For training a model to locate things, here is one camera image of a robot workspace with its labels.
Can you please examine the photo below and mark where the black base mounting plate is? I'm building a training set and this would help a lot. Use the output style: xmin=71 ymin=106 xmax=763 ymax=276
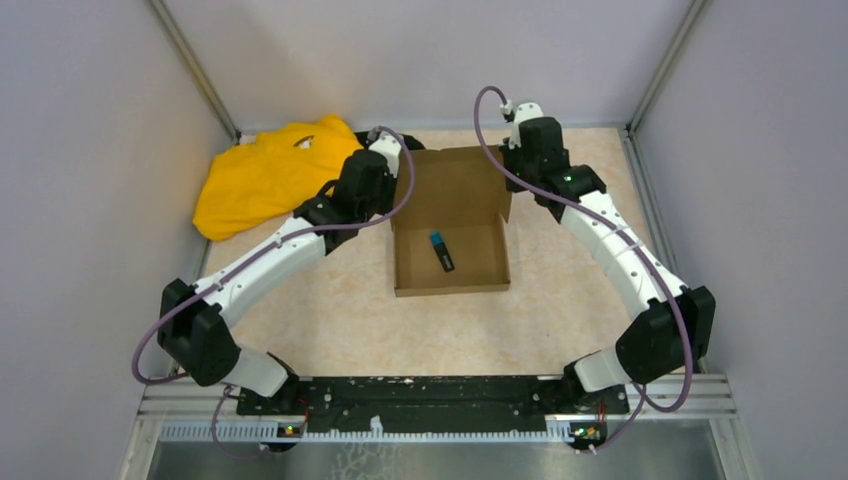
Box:
xmin=236 ymin=375 xmax=630 ymax=434

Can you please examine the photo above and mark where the aluminium frame rail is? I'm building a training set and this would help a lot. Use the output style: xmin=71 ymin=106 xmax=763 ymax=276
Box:
xmin=138 ymin=374 xmax=738 ymax=448

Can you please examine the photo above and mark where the black cloth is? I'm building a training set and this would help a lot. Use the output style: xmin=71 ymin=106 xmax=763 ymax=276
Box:
xmin=354 ymin=130 xmax=425 ymax=152

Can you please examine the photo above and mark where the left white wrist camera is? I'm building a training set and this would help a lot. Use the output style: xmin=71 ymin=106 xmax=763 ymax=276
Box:
xmin=367 ymin=130 xmax=402 ymax=178

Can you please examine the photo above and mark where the yellow shirt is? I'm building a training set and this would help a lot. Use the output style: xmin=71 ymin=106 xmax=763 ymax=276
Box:
xmin=192 ymin=115 xmax=362 ymax=241

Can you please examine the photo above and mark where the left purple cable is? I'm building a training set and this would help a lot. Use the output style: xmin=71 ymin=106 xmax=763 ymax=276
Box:
xmin=130 ymin=125 xmax=417 ymax=462

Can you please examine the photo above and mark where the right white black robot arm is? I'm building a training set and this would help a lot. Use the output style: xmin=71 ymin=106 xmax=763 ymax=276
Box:
xmin=499 ymin=116 xmax=715 ymax=412

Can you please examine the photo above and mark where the brown cardboard box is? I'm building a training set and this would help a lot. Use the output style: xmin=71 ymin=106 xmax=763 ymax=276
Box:
xmin=390 ymin=146 xmax=511 ymax=297

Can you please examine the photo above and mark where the black blue marker pen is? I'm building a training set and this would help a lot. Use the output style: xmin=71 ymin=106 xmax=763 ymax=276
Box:
xmin=429 ymin=231 xmax=455 ymax=273

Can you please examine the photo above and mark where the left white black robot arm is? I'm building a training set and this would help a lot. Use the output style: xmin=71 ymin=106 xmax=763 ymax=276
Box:
xmin=155 ymin=145 xmax=404 ymax=414

